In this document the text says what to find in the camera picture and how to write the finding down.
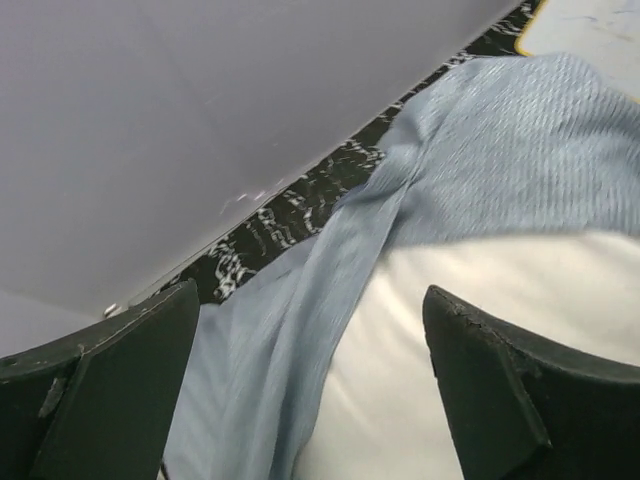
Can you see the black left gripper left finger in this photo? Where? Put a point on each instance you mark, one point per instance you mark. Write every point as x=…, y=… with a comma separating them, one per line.
x=98, y=403

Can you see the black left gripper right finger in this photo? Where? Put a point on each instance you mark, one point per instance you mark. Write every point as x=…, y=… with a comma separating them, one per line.
x=521, y=406

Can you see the white pillow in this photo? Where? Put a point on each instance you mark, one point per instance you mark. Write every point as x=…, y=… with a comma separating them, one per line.
x=381, y=415

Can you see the blue pillowcase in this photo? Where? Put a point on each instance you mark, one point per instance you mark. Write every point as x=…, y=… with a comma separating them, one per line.
x=514, y=181

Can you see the small whiteboard wooden frame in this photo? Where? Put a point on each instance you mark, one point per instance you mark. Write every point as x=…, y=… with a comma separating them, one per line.
x=605, y=33

